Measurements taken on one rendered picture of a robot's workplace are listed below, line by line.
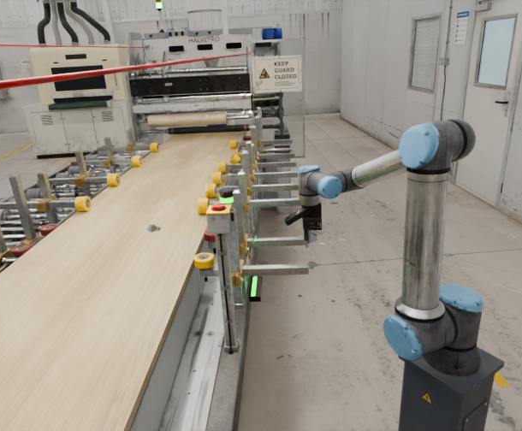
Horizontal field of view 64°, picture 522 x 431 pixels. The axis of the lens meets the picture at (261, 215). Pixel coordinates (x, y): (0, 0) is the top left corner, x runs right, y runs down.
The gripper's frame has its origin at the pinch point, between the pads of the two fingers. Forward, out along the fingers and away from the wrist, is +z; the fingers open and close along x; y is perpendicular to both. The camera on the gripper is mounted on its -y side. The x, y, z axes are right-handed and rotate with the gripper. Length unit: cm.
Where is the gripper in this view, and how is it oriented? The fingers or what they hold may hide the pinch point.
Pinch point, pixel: (305, 245)
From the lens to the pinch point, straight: 192.8
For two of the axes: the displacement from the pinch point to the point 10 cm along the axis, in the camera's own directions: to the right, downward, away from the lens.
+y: 10.0, -0.3, -0.6
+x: 0.4, -3.7, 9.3
